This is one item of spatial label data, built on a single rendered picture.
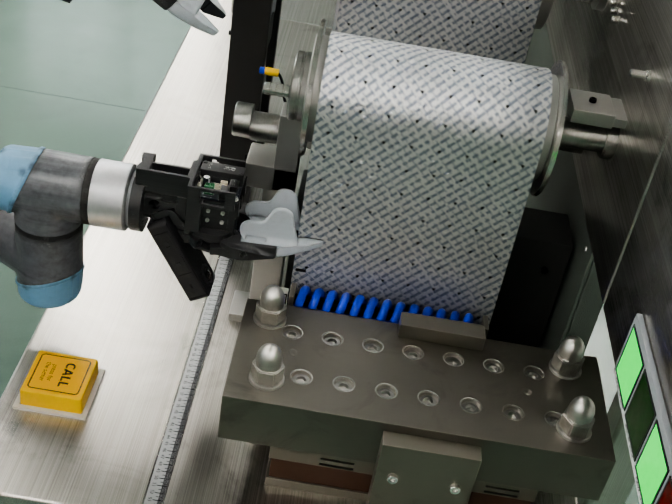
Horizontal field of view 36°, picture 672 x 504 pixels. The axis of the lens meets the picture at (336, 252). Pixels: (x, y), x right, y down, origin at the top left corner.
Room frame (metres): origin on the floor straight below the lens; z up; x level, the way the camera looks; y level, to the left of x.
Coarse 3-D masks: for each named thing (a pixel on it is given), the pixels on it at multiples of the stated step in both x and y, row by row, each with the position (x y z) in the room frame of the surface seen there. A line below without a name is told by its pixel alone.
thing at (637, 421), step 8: (640, 384) 0.67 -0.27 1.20; (640, 392) 0.67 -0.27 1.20; (648, 392) 0.65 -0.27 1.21; (632, 400) 0.67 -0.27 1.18; (640, 400) 0.66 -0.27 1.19; (648, 400) 0.64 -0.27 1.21; (632, 408) 0.67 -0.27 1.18; (640, 408) 0.65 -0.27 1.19; (648, 408) 0.64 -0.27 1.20; (632, 416) 0.66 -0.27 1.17; (640, 416) 0.65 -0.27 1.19; (648, 416) 0.63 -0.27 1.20; (632, 424) 0.65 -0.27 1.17; (640, 424) 0.64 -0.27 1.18; (648, 424) 0.63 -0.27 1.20; (632, 432) 0.65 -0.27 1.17; (640, 432) 0.63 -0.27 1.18; (632, 440) 0.64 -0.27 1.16; (640, 440) 0.63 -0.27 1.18
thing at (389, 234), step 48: (336, 192) 0.94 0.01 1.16; (384, 192) 0.94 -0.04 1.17; (432, 192) 0.94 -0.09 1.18; (480, 192) 0.95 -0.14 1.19; (336, 240) 0.94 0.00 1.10; (384, 240) 0.94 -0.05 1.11; (432, 240) 0.94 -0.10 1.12; (480, 240) 0.95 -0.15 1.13; (336, 288) 0.94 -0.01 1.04; (384, 288) 0.94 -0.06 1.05; (432, 288) 0.94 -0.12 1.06; (480, 288) 0.95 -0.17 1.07
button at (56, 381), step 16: (48, 352) 0.87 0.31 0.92; (32, 368) 0.84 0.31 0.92; (48, 368) 0.85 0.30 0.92; (64, 368) 0.85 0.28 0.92; (80, 368) 0.86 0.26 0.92; (96, 368) 0.87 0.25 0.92; (32, 384) 0.82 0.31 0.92; (48, 384) 0.82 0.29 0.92; (64, 384) 0.83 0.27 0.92; (80, 384) 0.83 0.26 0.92; (32, 400) 0.81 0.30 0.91; (48, 400) 0.81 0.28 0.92; (64, 400) 0.81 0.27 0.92; (80, 400) 0.81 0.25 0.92
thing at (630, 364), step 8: (632, 336) 0.73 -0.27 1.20; (632, 344) 0.72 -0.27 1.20; (624, 352) 0.73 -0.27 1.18; (632, 352) 0.72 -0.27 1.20; (624, 360) 0.73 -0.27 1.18; (632, 360) 0.71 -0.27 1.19; (640, 360) 0.69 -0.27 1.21; (624, 368) 0.72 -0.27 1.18; (632, 368) 0.70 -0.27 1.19; (640, 368) 0.69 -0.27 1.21; (624, 376) 0.71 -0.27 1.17; (632, 376) 0.69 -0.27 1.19; (624, 384) 0.70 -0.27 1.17; (632, 384) 0.69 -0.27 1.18; (624, 392) 0.70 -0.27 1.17; (624, 400) 0.69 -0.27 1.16
